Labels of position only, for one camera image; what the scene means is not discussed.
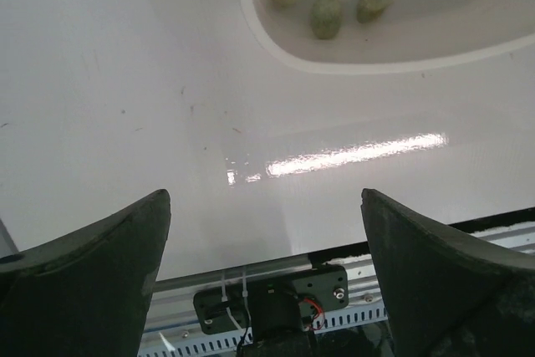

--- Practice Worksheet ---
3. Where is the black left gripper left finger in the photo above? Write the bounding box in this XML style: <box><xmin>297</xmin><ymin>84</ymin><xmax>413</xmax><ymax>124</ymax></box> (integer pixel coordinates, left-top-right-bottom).
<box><xmin>1</xmin><ymin>189</ymin><xmax>171</xmax><ymax>356</ymax></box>

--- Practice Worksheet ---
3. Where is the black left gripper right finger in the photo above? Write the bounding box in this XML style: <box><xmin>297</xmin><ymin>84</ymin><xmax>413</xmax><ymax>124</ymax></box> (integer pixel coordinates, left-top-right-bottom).
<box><xmin>361</xmin><ymin>189</ymin><xmax>534</xmax><ymax>356</ymax></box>

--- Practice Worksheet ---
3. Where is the white plastic tray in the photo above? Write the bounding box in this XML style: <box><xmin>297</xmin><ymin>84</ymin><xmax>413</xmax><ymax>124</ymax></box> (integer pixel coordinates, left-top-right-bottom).
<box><xmin>240</xmin><ymin>0</ymin><xmax>534</xmax><ymax>75</ymax></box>

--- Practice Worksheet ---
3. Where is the aluminium rail frame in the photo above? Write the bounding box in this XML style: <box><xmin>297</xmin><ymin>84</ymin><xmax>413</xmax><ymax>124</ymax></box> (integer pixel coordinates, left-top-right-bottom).
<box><xmin>137</xmin><ymin>218</ymin><xmax>535</xmax><ymax>357</ymax></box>

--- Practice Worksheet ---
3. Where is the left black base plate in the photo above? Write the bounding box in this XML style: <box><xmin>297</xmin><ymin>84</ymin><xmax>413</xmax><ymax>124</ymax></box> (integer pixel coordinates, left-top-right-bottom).
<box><xmin>193</xmin><ymin>265</ymin><xmax>349</xmax><ymax>334</ymax></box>

